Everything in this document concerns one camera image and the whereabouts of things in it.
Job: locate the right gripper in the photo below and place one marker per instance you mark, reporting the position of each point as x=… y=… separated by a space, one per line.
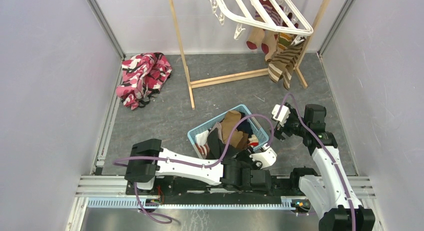
x=278 y=129

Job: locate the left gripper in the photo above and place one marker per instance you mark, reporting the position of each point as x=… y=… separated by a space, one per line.
x=245 y=155

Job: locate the black sock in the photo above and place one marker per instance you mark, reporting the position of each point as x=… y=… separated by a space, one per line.
x=217 y=148

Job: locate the brown striped sock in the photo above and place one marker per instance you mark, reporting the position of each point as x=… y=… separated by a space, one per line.
x=282 y=63

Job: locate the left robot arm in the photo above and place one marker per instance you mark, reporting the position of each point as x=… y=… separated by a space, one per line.
x=246 y=172

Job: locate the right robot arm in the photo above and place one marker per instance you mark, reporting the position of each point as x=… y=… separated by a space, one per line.
x=331 y=195

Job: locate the wooden hanger stand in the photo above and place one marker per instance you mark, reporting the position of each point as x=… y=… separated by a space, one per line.
x=242 y=75

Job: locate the red santa sock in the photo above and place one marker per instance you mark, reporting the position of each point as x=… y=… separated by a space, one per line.
x=253 y=141

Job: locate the tan ribbed sock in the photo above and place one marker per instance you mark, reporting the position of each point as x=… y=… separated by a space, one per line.
x=240 y=137

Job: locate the light blue laundry basket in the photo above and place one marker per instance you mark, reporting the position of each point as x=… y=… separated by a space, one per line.
x=257 y=129

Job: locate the navy blue sock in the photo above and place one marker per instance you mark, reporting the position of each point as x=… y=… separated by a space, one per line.
x=245 y=127

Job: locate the beige pink sock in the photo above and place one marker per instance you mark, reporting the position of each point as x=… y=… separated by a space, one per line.
x=217 y=127

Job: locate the red purple striped sock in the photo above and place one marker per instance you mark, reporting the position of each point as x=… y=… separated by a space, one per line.
x=271 y=11

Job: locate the pink camouflage cloth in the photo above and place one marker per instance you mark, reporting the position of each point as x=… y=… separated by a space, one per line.
x=143 y=76

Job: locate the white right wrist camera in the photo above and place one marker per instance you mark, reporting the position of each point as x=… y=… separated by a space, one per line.
x=280 y=113

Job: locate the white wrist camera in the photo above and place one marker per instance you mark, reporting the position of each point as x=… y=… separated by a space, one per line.
x=280 y=113
x=265 y=158

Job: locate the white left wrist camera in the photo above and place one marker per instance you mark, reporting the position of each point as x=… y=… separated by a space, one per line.
x=265 y=158

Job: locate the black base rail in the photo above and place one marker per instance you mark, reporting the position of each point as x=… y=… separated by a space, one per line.
x=184 y=191

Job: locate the light blue cable tray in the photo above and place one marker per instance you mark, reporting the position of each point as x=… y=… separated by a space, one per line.
x=151 y=203

